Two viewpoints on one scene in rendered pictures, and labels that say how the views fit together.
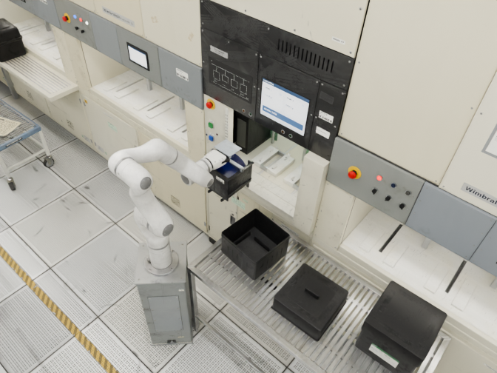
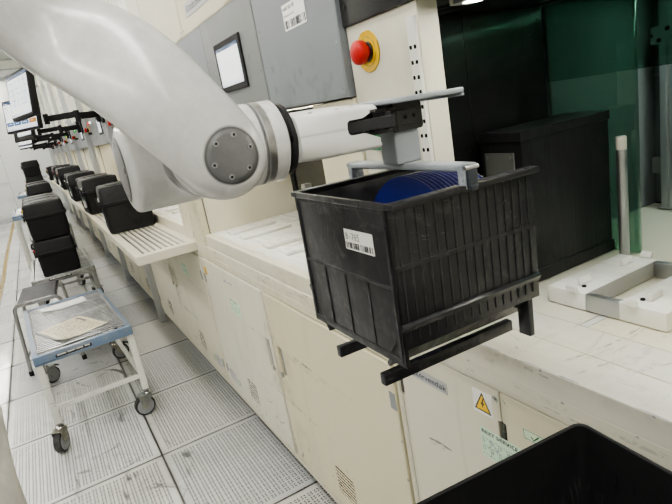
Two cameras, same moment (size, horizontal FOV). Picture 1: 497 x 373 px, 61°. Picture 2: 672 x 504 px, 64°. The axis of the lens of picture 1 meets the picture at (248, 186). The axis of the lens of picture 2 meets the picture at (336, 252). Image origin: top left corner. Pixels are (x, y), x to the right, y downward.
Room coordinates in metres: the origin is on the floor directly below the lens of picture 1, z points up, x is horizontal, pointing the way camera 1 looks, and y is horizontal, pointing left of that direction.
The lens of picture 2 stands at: (1.16, -0.05, 1.28)
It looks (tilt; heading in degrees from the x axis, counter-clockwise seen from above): 15 degrees down; 24
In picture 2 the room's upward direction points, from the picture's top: 10 degrees counter-clockwise
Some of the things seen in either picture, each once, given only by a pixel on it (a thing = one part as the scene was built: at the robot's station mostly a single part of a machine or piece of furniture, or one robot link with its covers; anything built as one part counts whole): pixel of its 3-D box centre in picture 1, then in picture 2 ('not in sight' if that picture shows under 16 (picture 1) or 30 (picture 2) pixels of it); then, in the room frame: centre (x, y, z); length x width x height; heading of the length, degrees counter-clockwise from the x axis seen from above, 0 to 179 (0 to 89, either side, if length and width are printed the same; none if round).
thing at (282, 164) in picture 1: (273, 160); (639, 284); (2.16, -0.16, 0.89); 0.22 x 0.21 x 0.04; 142
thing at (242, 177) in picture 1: (226, 169); (410, 227); (1.80, 0.13, 1.11); 0.24 x 0.20 x 0.32; 51
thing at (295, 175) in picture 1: (305, 179); not in sight; (1.99, -0.37, 0.89); 0.22 x 0.21 x 0.04; 142
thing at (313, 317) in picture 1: (310, 297); not in sight; (1.17, -0.36, 0.83); 0.29 x 0.29 x 0.13; 53
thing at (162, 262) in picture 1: (160, 251); not in sight; (1.38, 0.47, 0.85); 0.19 x 0.19 x 0.18
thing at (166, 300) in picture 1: (168, 296); not in sight; (1.38, 0.47, 0.38); 0.28 x 0.28 x 0.76; 7
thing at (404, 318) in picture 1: (399, 330); not in sight; (0.98, -0.76, 0.89); 0.29 x 0.29 x 0.25; 53
